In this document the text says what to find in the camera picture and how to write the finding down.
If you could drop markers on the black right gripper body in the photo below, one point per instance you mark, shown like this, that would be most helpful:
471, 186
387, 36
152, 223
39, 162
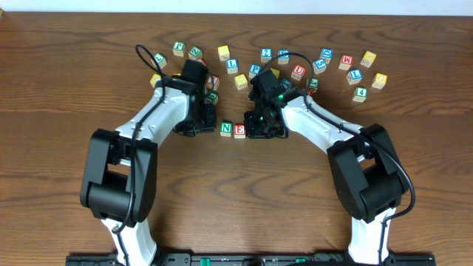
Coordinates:
261, 129

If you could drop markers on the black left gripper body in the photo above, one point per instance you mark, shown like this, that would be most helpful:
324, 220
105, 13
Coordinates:
199, 125

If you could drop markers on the green N wooden block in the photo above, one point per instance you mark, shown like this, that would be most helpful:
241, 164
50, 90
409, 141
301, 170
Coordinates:
226, 129

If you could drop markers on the red E wooden block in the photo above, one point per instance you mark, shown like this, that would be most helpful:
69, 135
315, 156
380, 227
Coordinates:
239, 131

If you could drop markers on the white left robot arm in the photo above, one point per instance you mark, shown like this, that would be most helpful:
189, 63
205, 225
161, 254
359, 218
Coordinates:
120, 175

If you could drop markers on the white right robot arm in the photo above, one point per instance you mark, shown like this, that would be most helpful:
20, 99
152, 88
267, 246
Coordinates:
367, 174

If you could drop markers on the green B wooden block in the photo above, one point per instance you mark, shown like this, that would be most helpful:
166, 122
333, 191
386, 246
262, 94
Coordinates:
212, 97

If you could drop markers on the red I wooden block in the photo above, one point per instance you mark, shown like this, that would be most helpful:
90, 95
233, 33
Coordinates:
213, 82

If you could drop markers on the yellow Q wooden block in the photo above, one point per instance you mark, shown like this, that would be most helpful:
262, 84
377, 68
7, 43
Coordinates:
241, 82

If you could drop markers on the yellow G wooden block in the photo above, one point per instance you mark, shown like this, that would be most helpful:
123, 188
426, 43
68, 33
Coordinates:
275, 72

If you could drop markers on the blue P wooden block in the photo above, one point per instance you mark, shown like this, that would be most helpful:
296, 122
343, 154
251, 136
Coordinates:
254, 70

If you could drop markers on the red A wooden block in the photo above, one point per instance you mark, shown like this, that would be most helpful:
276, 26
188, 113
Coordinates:
201, 60

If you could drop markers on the yellow C wooden block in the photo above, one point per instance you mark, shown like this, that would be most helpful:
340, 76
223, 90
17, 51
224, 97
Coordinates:
155, 79

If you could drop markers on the blue L wooden block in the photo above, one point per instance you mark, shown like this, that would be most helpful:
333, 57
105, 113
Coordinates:
232, 66

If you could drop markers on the green F wooden block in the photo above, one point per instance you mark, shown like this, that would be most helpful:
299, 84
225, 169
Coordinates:
313, 84

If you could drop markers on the green Z wooden block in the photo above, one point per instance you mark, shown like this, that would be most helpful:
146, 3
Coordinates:
195, 53

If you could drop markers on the blue D wooden block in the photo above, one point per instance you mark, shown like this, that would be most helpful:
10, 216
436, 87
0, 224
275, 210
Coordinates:
283, 56

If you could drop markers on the blue 2 wooden block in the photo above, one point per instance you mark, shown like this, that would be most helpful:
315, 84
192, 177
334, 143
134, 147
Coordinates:
266, 54

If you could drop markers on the green 7 wooden block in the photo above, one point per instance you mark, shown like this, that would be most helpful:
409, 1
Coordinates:
161, 60

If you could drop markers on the yellow 6 wooden block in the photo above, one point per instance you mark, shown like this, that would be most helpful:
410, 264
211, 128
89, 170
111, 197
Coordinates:
224, 53

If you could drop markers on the green J wooden block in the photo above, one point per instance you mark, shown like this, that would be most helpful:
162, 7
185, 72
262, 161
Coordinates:
179, 48

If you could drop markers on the blue 5 wooden block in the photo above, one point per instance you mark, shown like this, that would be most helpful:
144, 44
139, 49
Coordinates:
319, 66

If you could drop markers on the blue D block right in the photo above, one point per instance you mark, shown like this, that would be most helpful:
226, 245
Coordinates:
326, 55

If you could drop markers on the green 4 wooden block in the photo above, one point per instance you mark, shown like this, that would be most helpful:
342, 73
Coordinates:
360, 94

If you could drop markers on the blue L block right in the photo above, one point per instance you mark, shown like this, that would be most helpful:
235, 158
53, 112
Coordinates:
354, 76

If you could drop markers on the red M wooden block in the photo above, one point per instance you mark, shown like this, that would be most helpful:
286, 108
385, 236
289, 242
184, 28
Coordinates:
346, 62

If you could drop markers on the yellow block far right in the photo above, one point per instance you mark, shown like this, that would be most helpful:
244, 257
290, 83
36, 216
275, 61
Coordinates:
368, 59

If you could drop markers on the yellow G block right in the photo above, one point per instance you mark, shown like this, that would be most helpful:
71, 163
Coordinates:
379, 81

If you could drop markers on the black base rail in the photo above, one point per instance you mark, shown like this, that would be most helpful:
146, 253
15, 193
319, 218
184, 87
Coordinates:
185, 259

